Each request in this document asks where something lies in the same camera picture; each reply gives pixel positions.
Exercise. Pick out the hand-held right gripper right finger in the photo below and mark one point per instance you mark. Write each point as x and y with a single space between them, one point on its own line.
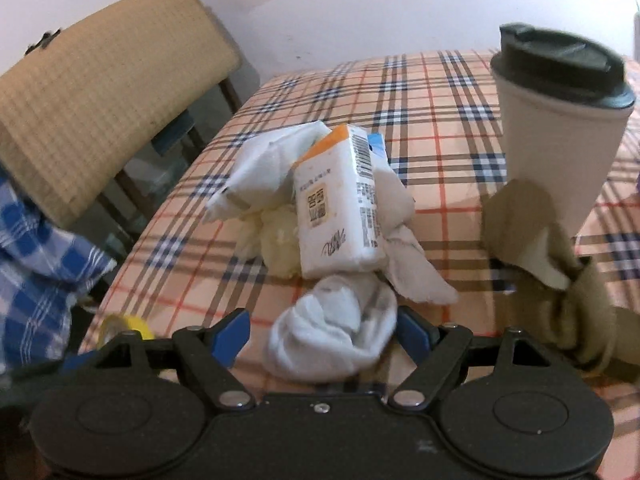
411 331

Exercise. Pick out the white orange tissue pack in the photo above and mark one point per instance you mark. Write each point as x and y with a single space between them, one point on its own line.
330 210

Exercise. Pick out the blue checkered cloth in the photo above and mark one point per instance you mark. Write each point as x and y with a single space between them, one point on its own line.
35 270

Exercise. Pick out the yellow tape roll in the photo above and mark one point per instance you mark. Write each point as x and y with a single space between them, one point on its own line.
139 325

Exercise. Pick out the clear bag with daisy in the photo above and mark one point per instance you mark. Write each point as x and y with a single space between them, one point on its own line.
275 245

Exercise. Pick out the white folded cloth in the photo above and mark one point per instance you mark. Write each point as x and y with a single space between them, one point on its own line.
260 170

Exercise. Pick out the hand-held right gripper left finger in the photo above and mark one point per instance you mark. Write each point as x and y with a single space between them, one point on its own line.
233 334

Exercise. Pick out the white sock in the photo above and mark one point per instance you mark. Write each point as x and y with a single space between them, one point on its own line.
325 325

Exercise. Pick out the paper cup with black lid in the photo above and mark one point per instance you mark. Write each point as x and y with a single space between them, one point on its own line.
555 135

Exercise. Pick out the chair with tan woven back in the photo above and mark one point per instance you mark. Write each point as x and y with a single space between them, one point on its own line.
100 100

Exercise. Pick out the plaid tablecloth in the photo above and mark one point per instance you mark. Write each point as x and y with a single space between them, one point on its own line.
440 110

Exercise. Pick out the beige cloth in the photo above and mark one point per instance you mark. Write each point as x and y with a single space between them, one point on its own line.
405 260

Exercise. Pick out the olive green cloth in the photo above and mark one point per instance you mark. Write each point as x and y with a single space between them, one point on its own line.
575 310

